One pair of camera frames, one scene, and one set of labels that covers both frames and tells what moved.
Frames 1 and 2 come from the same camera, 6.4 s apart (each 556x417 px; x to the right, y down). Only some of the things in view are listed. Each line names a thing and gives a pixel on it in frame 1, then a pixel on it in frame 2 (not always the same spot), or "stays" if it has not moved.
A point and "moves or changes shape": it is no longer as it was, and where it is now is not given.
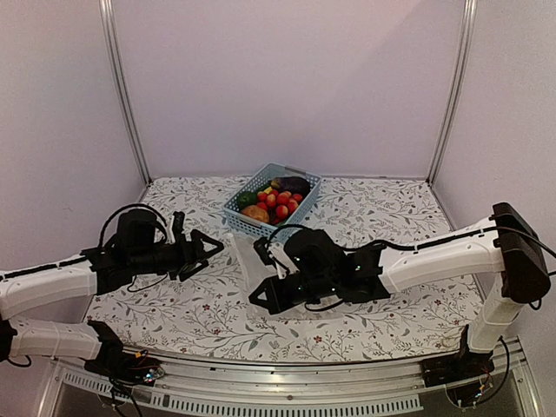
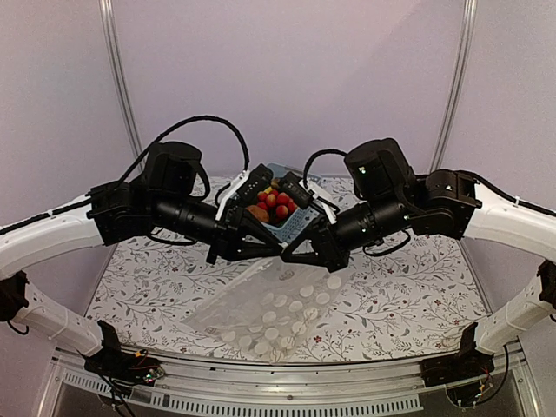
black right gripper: x=275 y=303 -> x=328 y=251
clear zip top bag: x=254 y=274 moves or changes shape
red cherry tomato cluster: x=279 y=204 stays
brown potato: x=257 y=212 stays
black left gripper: x=188 y=261 -> x=232 y=232
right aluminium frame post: x=464 y=65 stays
